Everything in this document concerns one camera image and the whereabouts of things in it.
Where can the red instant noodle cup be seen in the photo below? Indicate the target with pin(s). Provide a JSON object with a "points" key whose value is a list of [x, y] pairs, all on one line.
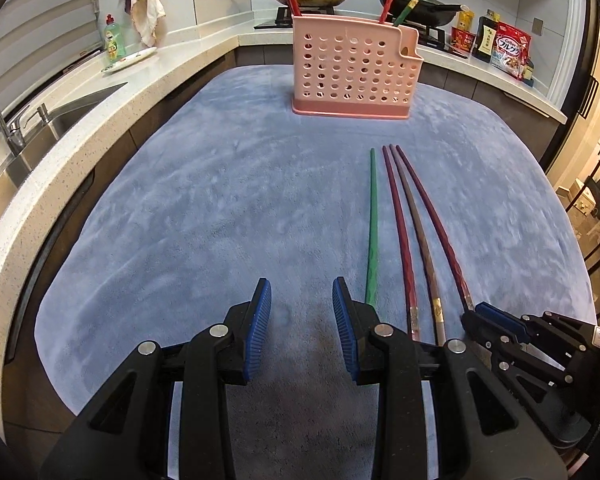
{"points": [[462, 41]]}

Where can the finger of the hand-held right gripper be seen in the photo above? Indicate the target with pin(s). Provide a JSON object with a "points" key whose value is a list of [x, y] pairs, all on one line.
{"points": [[477, 330], [502, 322]]}

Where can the white oval plate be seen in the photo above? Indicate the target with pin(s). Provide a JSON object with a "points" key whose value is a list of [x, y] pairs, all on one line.
{"points": [[130, 60]]}

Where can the small dark blue box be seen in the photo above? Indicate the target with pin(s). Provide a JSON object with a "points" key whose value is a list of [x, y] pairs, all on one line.
{"points": [[528, 72]]}

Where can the brown chopstick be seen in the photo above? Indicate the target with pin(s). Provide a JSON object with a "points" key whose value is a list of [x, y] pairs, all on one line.
{"points": [[419, 240]]}

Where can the pink perforated utensil holder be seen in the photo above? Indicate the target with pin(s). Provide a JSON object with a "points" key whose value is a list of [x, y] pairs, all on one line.
{"points": [[355, 70]]}

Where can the black gas stove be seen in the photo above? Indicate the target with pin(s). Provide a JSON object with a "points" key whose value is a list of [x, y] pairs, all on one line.
{"points": [[270, 22]]}

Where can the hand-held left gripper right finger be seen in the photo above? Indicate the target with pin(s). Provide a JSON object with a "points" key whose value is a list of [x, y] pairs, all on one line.
{"points": [[342, 330]]}

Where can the black wok with lid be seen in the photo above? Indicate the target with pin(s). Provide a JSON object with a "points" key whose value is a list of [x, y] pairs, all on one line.
{"points": [[435, 10]]}

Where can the yellow packet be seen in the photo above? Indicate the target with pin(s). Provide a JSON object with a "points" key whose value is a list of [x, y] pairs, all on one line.
{"points": [[464, 21]]}

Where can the maroon chopstick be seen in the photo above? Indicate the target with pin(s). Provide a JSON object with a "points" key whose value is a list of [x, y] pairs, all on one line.
{"points": [[402, 240]]}

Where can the green chopstick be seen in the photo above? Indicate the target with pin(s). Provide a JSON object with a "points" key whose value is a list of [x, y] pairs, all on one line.
{"points": [[372, 220], [410, 7]]}

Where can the chrome faucet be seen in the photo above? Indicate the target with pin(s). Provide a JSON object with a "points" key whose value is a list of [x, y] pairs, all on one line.
{"points": [[15, 132]]}

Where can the white window blind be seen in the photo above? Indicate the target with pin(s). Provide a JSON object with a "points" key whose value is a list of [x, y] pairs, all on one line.
{"points": [[30, 35]]}

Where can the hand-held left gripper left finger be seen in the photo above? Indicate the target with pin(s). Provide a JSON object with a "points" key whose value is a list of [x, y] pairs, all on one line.
{"points": [[260, 330]]}

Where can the stainless steel sink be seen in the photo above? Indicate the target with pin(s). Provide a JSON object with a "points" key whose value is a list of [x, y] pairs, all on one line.
{"points": [[75, 105]]}

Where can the purple chopstick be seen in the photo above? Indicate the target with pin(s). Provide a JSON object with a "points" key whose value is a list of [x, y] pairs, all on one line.
{"points": [[437, 225]]}

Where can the white hanging towel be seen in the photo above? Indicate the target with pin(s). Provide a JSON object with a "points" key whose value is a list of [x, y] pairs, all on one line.
{"points": [[147, 5]]}

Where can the grey wall outlet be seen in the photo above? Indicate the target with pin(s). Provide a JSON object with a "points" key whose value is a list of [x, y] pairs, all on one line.
{"points": [[538, 25]]}

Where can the green dish soap bottle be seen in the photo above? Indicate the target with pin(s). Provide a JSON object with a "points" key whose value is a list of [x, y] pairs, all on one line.
{"points": [[115, 42]]}

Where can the dark sauce bottle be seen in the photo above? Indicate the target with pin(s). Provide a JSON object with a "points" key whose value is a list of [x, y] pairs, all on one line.
{"points": [[485, 40]]}

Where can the sink soap dispenser pump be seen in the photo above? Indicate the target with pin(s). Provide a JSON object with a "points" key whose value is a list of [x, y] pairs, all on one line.
{"points": [[42, 112]]}

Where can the red chopstick dark band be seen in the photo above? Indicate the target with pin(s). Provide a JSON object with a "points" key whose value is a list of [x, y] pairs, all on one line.
{"points": [[390, 0]]}

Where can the blue-grey fleece blanket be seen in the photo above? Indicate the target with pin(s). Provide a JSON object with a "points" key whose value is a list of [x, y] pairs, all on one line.
{"points": [[205, 210]]}

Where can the red cereal bag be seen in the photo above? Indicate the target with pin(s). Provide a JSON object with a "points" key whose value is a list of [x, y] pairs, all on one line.
{"points": [[510, 50]]}

